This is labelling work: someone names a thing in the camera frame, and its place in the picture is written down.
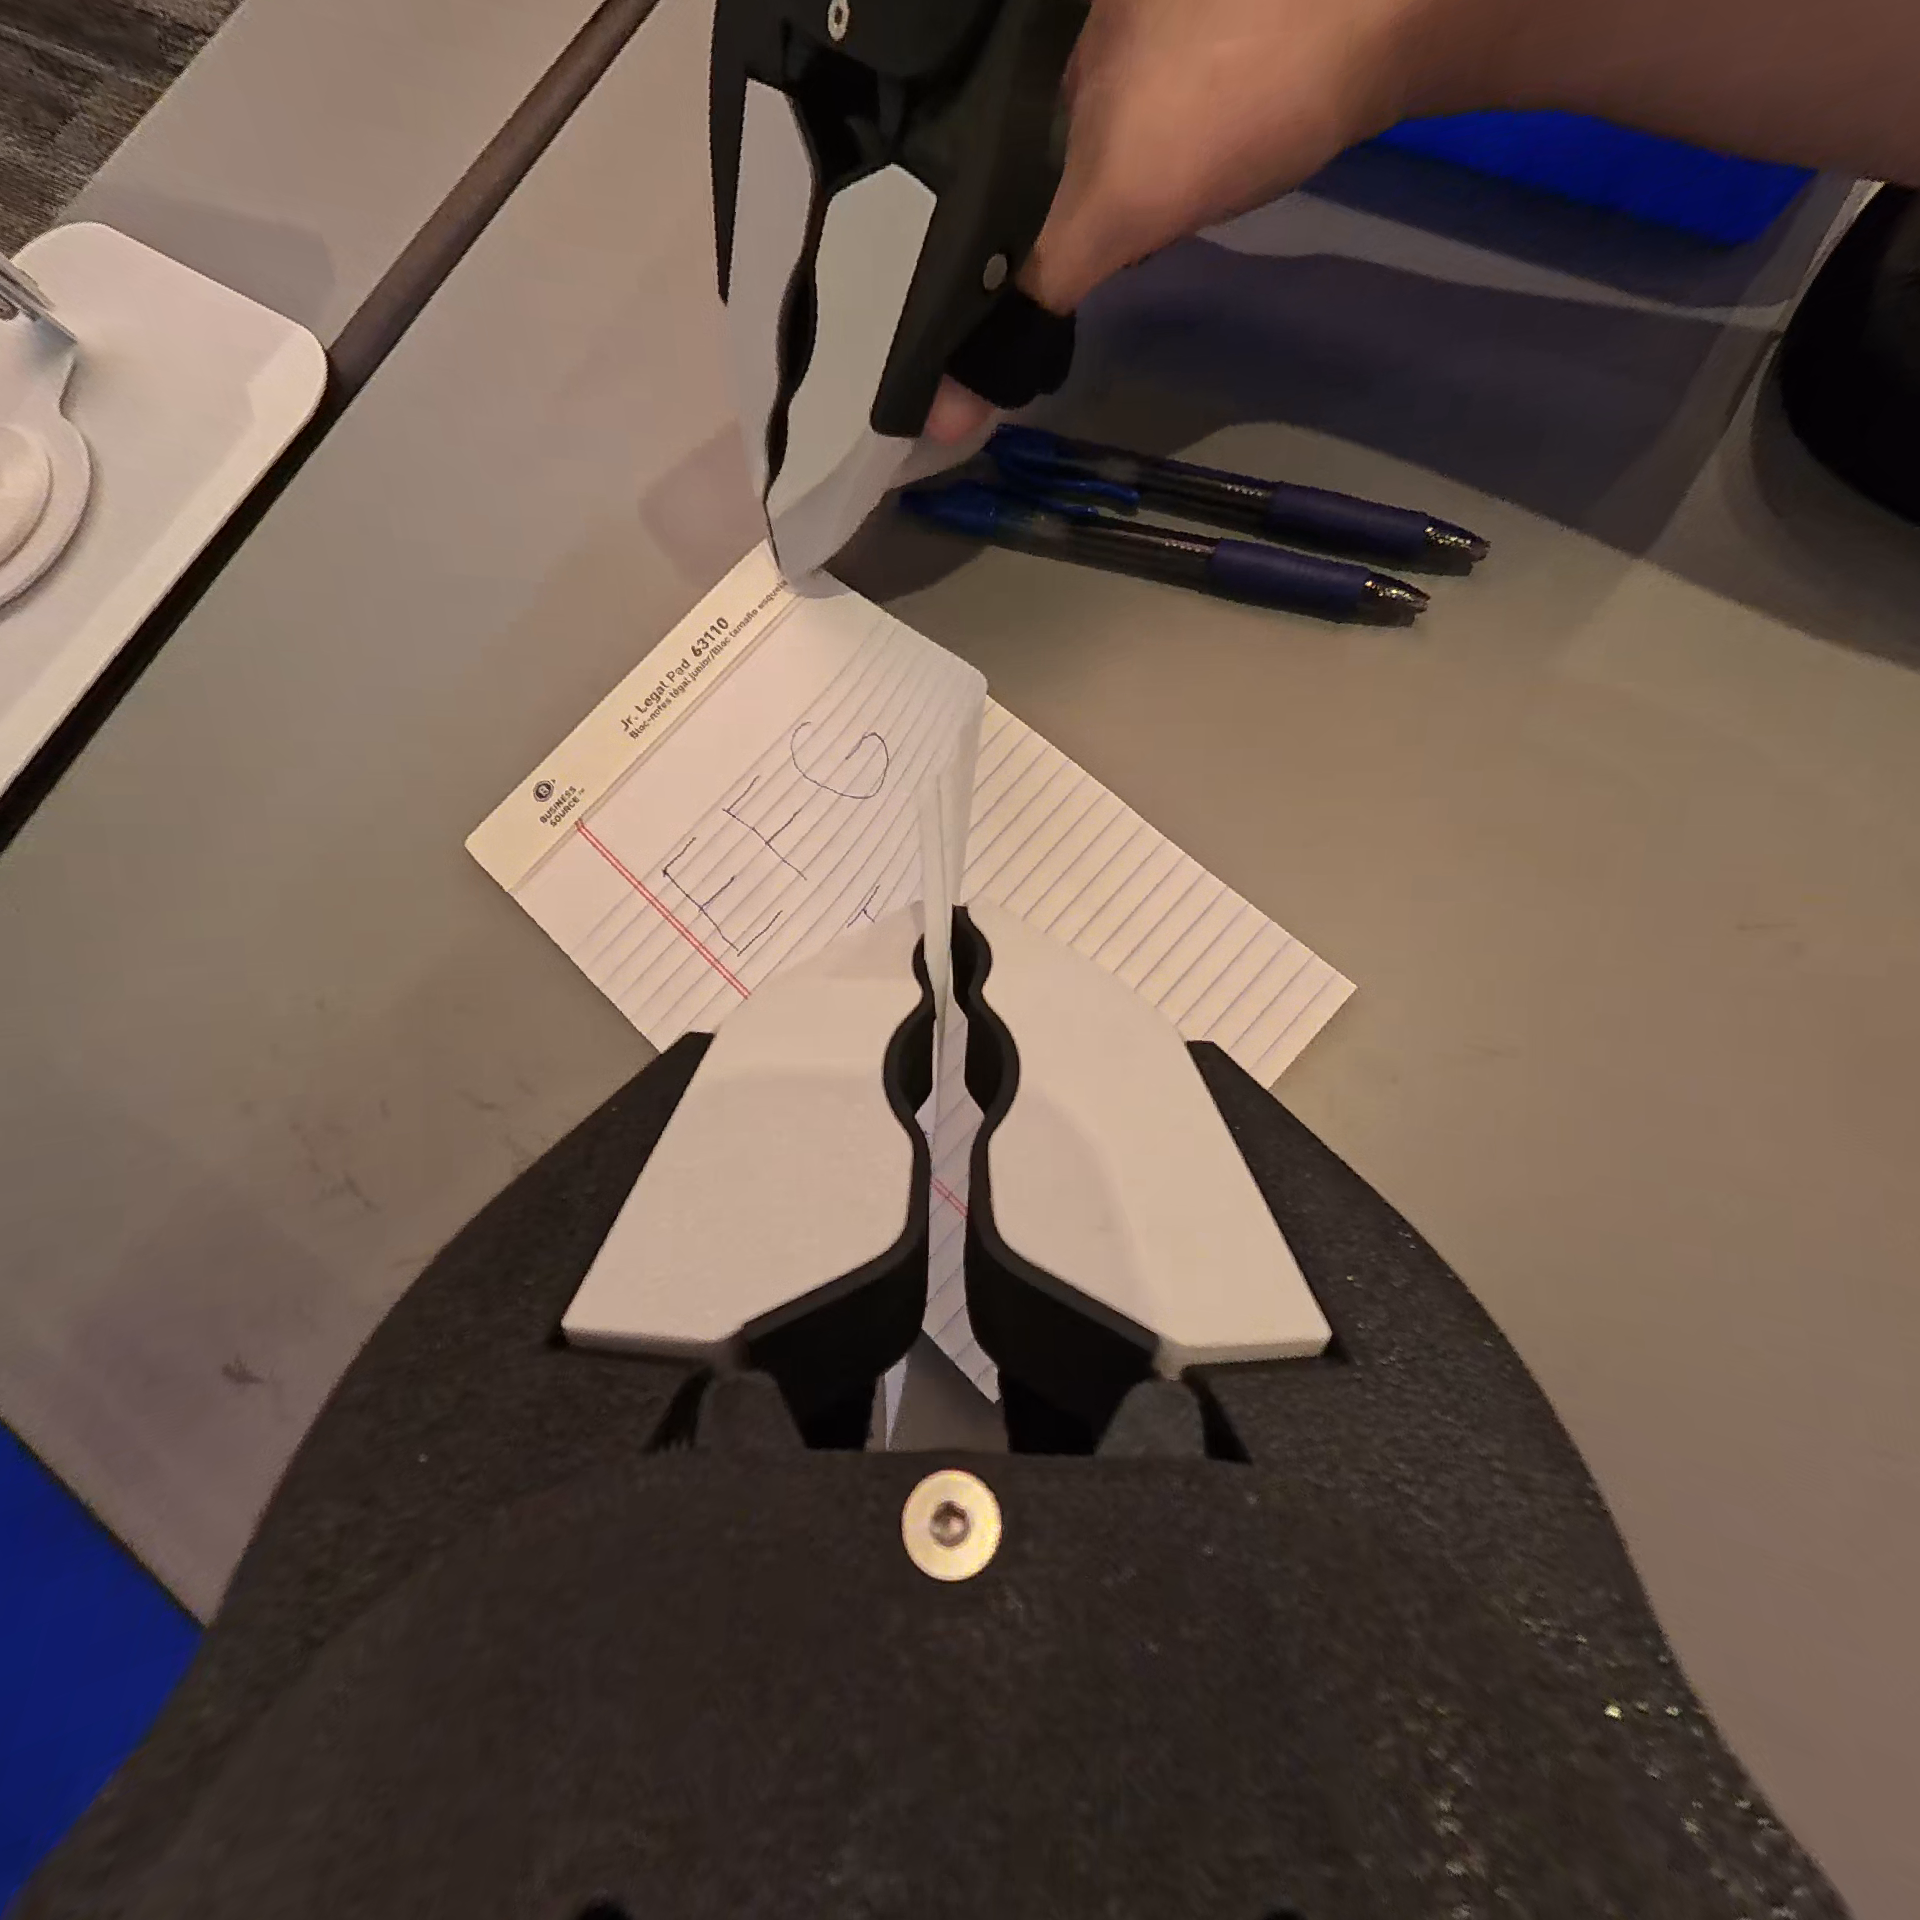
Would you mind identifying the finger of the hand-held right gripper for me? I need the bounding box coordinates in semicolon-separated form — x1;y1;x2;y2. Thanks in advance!
768;161;945;584
720;69;829;524

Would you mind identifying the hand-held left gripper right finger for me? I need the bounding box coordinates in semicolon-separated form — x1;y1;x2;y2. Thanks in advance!
950;904;1335;1453

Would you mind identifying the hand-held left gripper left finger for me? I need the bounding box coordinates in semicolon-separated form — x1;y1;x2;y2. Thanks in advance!
562;897;945;1451

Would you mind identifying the white lined notepad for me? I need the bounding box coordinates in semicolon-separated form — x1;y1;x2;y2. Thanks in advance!
467;546;1359;1091

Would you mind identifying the handwritten lined paper sheet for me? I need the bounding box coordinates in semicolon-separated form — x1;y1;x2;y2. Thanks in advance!
575;589;1006;1413

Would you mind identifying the blue retractable pen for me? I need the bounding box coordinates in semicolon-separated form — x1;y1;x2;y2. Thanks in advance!
982;423;1493;573
898;477;1435;627

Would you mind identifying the person's right forearm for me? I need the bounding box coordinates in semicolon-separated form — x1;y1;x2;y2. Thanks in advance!
1397;0;1920;185

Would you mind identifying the person's right hand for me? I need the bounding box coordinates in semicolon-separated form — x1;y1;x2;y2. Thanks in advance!
924;0;1502;447

